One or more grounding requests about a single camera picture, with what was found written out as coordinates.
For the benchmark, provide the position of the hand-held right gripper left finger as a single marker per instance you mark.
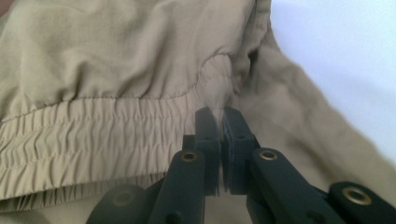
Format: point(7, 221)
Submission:
point(210, 143)

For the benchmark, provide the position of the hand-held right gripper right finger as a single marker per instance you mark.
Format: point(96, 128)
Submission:
point(236, 146)

